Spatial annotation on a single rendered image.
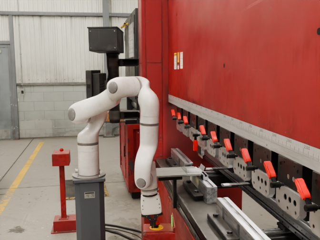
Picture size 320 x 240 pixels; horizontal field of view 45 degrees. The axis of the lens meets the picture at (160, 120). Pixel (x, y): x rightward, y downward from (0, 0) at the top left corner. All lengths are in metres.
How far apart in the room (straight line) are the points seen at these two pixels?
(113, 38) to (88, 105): 1.22
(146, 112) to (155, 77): 1.32
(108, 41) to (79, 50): 6.15
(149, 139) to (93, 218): 0.68
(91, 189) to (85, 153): 0.21
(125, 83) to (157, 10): 1.36
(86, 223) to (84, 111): 0.64
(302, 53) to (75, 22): 8.49
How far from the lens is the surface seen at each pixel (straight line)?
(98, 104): 2.07
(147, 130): 1.83
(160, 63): 3.12
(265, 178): 1.37
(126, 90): 1.88
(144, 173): 1.81
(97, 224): 2.32
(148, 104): 1.81
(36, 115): 9.52
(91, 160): 2.23
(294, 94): 1.18
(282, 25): 1.26
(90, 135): 2.21
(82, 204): 2.28
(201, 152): 2.31
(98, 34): 3.26
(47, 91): 9.44
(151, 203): 1.95
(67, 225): 4.10
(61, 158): 3.89
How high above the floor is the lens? 1.61
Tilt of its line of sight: 8 degrees down
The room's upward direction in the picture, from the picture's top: straight up
